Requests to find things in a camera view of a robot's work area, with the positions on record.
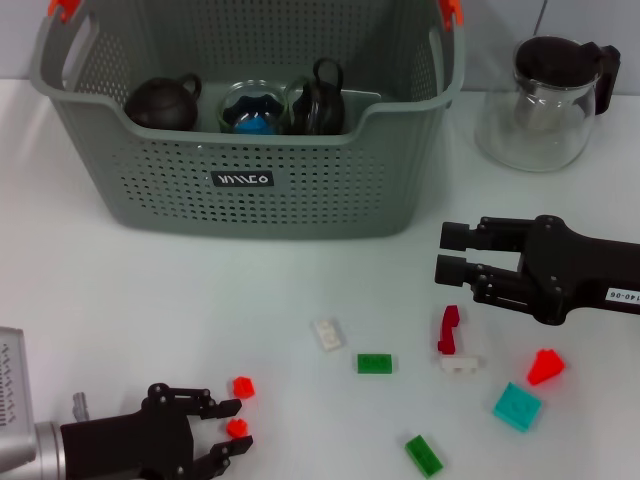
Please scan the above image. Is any white notched brick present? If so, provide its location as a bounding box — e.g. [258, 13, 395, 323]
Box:
[439, 353, 486, 379]

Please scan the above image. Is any dark red curved brick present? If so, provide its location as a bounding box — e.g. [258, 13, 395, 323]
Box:
[437, 304, 462, 354]

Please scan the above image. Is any grey perforated plastic storage bin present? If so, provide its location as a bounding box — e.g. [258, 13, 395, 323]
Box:
[28, 0, 467, 241]

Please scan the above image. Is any glass teacup black sleeve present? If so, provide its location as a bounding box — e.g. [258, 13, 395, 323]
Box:
[218, 81, 292, 135]
[283, 57, 347, 136]

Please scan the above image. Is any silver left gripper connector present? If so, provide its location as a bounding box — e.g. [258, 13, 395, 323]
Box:
[72, 392, 92, 423]

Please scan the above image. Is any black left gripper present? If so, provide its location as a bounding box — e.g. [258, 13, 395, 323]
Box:
[59, 383, 255, 480]

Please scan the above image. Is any black clay teapot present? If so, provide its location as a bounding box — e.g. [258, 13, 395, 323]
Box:
[123, 72, 204, 132]

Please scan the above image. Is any green two-stud brick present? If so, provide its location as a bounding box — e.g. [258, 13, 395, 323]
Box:
[356, 353, 394, 375]

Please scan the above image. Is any teal square brick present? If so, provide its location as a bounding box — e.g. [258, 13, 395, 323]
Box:
[491, 382, 543, 434]

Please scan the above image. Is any glass pitcher black lid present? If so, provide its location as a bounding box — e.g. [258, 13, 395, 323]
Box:
[473, 34, 623, 174]

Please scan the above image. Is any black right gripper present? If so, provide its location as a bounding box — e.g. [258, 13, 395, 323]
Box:
[433, 214, 640, 326]

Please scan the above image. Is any blue square brick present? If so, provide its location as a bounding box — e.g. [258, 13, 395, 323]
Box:
[233, 115, 275, 135]

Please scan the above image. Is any green plate brick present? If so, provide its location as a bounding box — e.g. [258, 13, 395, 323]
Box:
[404, 433, 445, 477]

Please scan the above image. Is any orange-red slope brick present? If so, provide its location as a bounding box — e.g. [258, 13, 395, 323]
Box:
[526, 348, 566, 386]

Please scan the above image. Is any white two-stud brick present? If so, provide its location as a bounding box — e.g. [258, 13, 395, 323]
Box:
[312, 318, 346, 354]

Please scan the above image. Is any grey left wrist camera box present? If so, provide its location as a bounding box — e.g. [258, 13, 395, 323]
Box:
[0, 327, 35, 430]

